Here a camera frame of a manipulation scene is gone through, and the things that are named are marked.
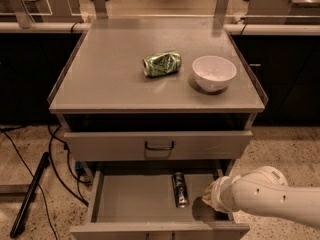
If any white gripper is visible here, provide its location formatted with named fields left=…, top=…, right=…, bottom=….
left=202, top=176, right=239, bottom=213

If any redbull can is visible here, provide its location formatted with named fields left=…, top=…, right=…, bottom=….
left=172, top=172, right=189, bottom=208

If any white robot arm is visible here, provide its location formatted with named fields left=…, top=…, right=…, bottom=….
left=202, top=166, right=320, bottom=229

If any grey open middle drawer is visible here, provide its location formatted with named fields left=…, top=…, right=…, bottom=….
left=71, top=160, right=249, bottom=240

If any grey drawer cabinet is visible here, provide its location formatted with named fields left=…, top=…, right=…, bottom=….
left=47, top=16, right=269, bottom=240

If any grey top drawer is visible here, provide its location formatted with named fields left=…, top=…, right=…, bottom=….
left=64, top=131, right=252, bottom=161

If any crushed green soda can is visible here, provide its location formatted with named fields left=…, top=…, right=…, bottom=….
left=142, top=50, right=182, bottom=78

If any white bowl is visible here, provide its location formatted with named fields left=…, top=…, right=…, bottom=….
left=192, top=56, right=237, bottom=92

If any black bar on floor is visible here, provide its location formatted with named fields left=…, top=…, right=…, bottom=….
left=10, top=152, right=50, bottom=239

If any dark top drawer handle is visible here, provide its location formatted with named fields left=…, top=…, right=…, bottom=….
left=144, top=141, right=175, bottom=151

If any black floor cable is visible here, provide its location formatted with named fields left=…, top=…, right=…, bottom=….
left=0, top=123, right=90, bottom=240

